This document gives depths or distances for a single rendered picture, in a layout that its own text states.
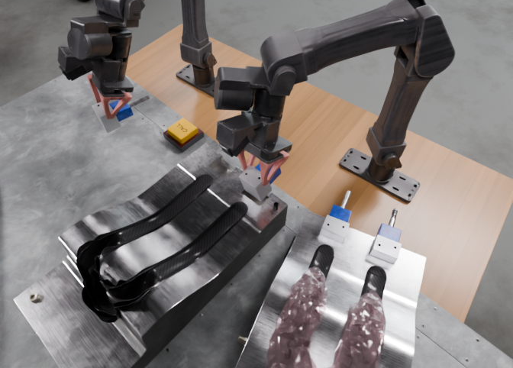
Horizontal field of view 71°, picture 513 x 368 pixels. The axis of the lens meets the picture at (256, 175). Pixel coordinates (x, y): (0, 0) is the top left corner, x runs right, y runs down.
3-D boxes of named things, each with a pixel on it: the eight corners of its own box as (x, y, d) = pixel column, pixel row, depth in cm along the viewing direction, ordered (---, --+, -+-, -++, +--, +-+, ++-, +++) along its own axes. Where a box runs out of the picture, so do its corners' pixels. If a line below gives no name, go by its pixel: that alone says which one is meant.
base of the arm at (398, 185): (421, 185, 82) (432, 166, 85) (343, 145, 89) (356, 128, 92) (408, 204, 88) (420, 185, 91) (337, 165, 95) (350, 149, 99)
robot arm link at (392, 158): (385, 157, 79) (410, 154, 80) (372, 128, 84) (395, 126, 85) (378, 174, 84) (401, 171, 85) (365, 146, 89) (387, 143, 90)
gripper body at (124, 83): (104, 95, 77) (109, 62, 73) (87, 70, 82) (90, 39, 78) (133, 94, 82) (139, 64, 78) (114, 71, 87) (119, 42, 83)
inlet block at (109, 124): (146, 99, 95) (140, 82, 90) (156, 110, 92) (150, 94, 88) (99, 121, 90) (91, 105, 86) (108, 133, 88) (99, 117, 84)
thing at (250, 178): (283, 150, 83) (279, 135, 79) (300, 160, 80) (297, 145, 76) (244, 190, 79) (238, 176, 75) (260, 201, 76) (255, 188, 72)
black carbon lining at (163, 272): (204, 175, 84) (199, 150, 77) (255, 216, 78) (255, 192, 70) (71, 283, 69) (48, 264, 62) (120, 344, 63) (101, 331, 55)
